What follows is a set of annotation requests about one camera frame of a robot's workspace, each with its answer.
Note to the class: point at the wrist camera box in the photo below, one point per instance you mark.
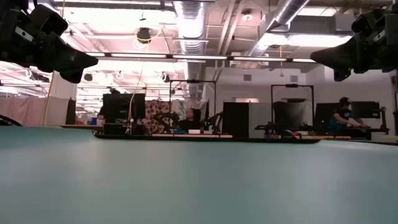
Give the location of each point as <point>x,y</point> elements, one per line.
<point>51,20</point>
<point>368,21</point>

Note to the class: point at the black computer monitor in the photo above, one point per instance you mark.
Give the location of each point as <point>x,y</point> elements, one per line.
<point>122,107</point>
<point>365,109</point>

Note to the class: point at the silver ceiling duct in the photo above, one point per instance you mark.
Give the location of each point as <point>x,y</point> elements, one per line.
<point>191,31</point>
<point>280,18</point>

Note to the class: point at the pink partition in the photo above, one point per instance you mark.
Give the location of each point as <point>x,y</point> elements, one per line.
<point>28,110</point>

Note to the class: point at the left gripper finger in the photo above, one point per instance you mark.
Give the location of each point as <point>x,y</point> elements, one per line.
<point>72,76</point>
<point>68,59</point>

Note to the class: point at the floral cloth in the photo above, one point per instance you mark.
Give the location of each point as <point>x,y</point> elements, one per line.
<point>157,112</point>

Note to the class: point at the black panel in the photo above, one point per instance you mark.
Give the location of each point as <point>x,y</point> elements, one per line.
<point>235,119</point>

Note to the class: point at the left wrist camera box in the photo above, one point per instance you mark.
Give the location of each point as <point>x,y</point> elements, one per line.
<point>51,20</point>

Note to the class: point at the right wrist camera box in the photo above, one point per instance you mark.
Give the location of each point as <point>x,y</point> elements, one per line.
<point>368,21</point>

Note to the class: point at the green table mat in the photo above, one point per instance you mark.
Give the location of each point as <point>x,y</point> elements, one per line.
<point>199,186</point>

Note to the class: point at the person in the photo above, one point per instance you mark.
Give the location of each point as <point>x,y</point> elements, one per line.
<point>340,119</point>
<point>189,123</point>

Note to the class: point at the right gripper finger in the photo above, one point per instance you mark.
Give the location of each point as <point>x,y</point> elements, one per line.
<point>342,75</point>
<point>342,56</point>

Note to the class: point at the black hanging dome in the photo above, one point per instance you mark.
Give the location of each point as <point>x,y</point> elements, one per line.
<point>144,35</point>

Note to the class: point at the black metal table frame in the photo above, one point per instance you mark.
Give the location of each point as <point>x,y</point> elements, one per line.
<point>202,139</point>

